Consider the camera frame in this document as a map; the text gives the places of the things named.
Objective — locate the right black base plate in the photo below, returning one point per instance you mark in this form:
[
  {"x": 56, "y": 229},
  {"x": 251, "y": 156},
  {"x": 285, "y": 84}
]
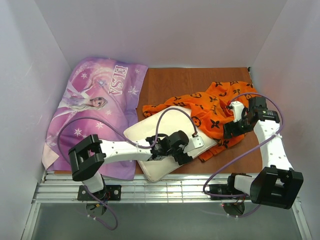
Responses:
[{"x": 224, "y": 192}]

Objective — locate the purple Elsa printed cloth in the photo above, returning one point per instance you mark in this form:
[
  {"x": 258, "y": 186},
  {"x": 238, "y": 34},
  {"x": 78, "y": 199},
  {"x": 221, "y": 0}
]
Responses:
[{"x": 101, "y": 97}]

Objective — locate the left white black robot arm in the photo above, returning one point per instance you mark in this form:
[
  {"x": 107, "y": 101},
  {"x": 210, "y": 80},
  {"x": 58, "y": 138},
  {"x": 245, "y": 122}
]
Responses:
[{"x": 87, "y": 156}]

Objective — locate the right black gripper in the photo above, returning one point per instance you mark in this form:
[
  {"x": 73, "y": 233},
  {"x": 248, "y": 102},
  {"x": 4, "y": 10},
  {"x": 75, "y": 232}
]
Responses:
[{"x": 232, "y": 127}]

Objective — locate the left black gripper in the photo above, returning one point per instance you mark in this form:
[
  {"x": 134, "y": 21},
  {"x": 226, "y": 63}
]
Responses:
[{"x": 182, "y": 155}]

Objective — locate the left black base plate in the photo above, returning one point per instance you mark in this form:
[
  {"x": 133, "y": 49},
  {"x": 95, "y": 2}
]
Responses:
[{"x": 109, "y": 193}]

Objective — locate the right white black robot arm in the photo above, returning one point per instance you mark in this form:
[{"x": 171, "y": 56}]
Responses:
[{"x": 278, "y": 184}]

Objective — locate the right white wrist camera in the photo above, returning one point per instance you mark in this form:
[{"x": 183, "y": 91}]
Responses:
[{"x": 237, "y": 108}]

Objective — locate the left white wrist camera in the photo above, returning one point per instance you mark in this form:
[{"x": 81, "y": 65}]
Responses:
[{"x": 195, "y": 146}]

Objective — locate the orange black patterned pillowcase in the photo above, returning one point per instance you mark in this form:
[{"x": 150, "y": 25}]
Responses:
[{"x": 209, "y": 111}]

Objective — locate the cream white pillow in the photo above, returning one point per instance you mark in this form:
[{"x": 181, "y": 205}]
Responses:
[{"x": 172, "y": 121}]

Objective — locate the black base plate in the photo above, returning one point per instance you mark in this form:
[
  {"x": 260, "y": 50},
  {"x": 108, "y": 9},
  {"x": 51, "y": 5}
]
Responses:
[
  {"x": 109, "y": 193},
  {"x": 224, "y": 192}
]

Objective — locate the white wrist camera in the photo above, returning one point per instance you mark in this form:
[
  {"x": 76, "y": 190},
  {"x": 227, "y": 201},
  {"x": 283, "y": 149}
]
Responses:
[
  {"x": 237, "y": 108},
  {"x": 195, "y": 146}
]

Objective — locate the aluminium rail frame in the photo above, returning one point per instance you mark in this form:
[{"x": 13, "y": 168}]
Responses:
[{"x": 174, "y": 208}]

